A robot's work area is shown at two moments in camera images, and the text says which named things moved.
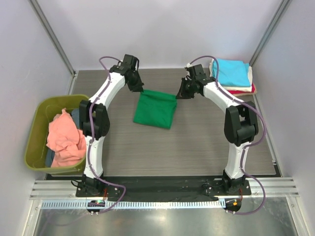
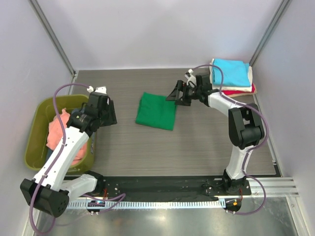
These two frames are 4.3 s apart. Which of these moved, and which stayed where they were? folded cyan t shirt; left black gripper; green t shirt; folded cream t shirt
Moved: left black gripper
Stayed: folded cream t shirt; green t shirt; folded cyan t shirt
